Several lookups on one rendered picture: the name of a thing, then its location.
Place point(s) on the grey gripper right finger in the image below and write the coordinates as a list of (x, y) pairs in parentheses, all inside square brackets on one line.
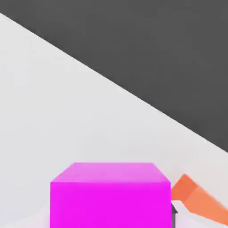
[(174, 216)]

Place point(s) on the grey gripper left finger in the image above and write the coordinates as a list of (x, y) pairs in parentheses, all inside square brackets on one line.
[(44, 220)]

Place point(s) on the small magenta cube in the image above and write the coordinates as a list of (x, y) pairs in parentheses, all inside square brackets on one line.
[(110, 203)]

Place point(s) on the small orange cube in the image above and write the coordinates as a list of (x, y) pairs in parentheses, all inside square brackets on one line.
[(199, 197)]

